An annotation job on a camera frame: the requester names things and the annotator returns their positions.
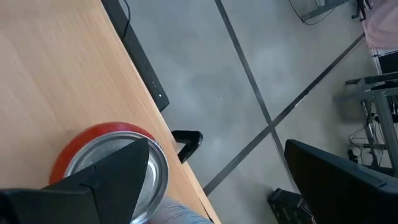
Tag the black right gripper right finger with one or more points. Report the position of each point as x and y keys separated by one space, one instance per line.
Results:
x=348 y=199

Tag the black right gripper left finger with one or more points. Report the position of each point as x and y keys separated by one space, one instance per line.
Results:
x=77 y=205

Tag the red Fanta soda can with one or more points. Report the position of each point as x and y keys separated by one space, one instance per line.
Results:
x=81 y=137

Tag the black table clamp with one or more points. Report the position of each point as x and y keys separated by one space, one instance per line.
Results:
x=188 y=144

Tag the pink fabric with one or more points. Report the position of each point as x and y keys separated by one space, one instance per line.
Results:
x=382 y=28

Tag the grey metal desk frame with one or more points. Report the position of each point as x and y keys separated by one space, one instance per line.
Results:
x=385 y=124

